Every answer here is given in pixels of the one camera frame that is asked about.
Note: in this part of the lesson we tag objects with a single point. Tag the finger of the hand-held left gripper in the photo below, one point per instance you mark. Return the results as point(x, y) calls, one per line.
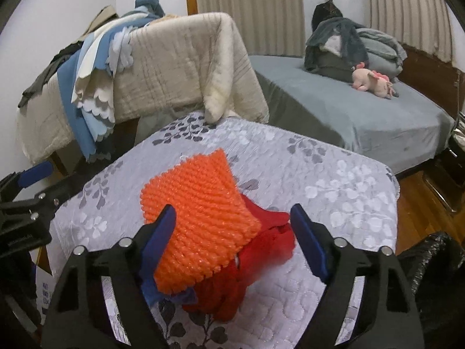
point(61, 191)
point(36, 171)

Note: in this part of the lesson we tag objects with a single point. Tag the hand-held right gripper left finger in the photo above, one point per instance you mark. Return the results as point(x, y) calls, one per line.
point(160, 241)

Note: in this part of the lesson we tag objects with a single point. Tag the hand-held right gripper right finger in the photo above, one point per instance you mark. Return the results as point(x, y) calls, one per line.
point(310, 247)

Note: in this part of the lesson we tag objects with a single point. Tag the orange knitted cloth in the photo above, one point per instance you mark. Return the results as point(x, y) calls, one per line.
point(196, 211)

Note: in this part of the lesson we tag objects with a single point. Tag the red plastic bag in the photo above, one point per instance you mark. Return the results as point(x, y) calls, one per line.
point(261, 247)

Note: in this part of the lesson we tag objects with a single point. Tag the blue fabric scrap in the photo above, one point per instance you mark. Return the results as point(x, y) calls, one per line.
point(149, 291)

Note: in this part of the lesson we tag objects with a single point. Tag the black trash bag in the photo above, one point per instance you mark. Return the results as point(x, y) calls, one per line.
point(436, 272)

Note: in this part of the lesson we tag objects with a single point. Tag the white cardboard box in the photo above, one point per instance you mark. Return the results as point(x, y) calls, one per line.
point(41, 287)

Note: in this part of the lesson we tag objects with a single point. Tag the grey leaf-print quilted bedspread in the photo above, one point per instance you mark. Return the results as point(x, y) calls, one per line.
point(308, 174)

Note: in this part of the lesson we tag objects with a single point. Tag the blue white scalloped blanket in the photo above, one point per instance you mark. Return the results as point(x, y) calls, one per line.
point(90, 91)

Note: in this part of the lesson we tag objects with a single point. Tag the dark clothing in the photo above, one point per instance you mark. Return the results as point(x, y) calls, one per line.
point(47, 72)

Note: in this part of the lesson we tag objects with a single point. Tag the bed with grey sheet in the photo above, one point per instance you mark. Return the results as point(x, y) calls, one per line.
point(327, 112)

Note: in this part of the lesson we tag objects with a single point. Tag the tan cloth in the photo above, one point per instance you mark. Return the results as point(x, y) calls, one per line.
point(101, 16)

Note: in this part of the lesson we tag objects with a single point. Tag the beige quilt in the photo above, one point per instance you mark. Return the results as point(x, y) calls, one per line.
point(174, 65)

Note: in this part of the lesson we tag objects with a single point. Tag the pink plush toy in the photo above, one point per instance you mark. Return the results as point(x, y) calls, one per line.
point(374, 80)

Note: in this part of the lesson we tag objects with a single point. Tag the dark green pillow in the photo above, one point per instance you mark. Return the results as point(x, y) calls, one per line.
point(334, 67)

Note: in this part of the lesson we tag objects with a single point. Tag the blue cloth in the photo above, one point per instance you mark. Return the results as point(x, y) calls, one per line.
point(149, 5)

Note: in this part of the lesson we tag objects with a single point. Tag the folded grey-blue blanket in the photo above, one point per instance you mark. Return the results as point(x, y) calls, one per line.
point(381, 47)

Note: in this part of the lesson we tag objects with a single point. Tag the wooden headboard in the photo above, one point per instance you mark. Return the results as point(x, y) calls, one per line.
point(436, 72)

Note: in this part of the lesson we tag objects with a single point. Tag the black garment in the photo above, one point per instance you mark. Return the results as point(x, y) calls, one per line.
point(325, 14)

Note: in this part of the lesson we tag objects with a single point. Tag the beige striped curtain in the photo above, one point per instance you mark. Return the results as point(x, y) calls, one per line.
point(407, 11)
point(250, 7)

